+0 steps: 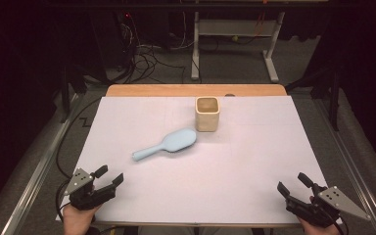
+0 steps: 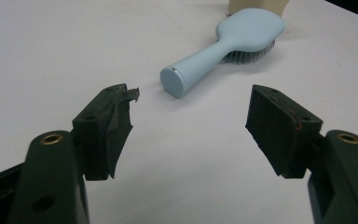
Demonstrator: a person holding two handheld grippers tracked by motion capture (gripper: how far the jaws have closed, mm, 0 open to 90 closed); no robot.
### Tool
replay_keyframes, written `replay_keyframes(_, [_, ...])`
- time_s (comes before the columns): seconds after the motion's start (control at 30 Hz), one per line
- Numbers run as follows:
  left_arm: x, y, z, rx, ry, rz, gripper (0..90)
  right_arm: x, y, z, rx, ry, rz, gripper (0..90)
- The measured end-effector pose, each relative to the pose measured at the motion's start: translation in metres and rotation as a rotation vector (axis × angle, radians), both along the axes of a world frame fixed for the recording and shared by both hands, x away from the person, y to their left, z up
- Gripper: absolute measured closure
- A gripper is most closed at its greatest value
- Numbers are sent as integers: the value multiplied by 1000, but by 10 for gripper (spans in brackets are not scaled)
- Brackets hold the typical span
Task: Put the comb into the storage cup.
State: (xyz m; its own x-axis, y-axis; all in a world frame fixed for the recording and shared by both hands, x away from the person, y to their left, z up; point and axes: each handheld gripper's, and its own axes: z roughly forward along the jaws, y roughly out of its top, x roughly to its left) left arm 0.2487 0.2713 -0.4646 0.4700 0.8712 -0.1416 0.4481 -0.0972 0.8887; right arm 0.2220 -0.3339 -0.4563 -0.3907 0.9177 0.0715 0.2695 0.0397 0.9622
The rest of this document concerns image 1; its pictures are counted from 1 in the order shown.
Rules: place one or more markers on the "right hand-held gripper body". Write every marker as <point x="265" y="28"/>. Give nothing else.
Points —
<point x="319" y="209"/>

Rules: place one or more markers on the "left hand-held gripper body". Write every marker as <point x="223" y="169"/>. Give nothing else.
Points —
<point x="84" y="197"/>

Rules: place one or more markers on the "light blue hairbrush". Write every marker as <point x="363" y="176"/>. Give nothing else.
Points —
<point x="173" y="142"/>

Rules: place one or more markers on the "beige square cup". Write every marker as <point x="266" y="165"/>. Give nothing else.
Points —
<point x="207" y="119"/>

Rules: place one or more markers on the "person's right hand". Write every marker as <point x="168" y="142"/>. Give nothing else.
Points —
<point x="319" y="231"/>

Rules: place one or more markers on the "person's left hand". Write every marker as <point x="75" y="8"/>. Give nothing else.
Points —
<point x="76" y="222"/>

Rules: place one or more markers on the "black stand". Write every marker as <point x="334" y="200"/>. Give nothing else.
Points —
<point x="73" y="81"/>
<point x="334" y="94"/>

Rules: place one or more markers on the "black computer tower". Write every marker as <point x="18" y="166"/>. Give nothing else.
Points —
<point x="111" y="39"/>

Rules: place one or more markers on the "small yellow-green ball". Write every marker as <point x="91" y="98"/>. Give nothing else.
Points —
<point x="235" y="38"/>

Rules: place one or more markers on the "white metal stand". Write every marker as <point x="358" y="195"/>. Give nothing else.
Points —
<point x="235" y="27"/>

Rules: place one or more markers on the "metal floor rail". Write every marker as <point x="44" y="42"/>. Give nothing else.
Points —
<point x="36" y="173"/>
<point x="352" y="163"/>

